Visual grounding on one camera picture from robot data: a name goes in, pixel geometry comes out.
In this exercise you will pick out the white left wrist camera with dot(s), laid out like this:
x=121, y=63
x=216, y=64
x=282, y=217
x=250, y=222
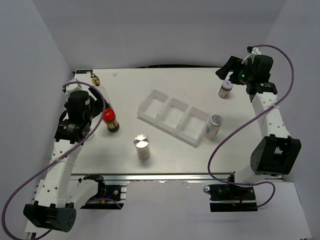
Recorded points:
x=72, y=87

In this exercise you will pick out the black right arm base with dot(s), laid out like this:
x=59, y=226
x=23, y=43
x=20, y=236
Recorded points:
x=227, y=198

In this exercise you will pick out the white jar silver lid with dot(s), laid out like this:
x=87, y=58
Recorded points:
x=142, y=146

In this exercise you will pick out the blue-label jar silver lid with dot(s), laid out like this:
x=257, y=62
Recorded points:
x=213, y=126

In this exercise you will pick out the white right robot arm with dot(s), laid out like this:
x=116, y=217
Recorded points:
x=277, y=151

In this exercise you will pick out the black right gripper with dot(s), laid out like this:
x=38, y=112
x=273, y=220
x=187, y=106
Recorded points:
x=233, y=63

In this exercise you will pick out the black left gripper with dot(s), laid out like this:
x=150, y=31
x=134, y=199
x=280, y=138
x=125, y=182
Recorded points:
x=97, y=109

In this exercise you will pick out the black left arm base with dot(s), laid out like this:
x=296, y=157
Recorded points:
x=108, y=196

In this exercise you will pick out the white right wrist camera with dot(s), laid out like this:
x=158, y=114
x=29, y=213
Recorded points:
x=252, y=52

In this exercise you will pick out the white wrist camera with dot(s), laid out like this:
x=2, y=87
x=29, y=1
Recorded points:
x=72, y=87
x=252, y=52

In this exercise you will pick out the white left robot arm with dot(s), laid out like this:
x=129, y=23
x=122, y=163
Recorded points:
x=54, y=208

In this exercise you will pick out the clear glass bottle gold cap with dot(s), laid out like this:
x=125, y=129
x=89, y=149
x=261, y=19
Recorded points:
x=96, y=81

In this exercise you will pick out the red-lid brown sauce jar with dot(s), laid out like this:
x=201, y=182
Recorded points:
x=110, y=120

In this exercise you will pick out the small jar white lid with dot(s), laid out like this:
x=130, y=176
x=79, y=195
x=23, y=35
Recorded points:
x=225, y=89

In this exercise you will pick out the white three-compartment organizer tray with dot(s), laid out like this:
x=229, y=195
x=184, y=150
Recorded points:
x=177, y=118

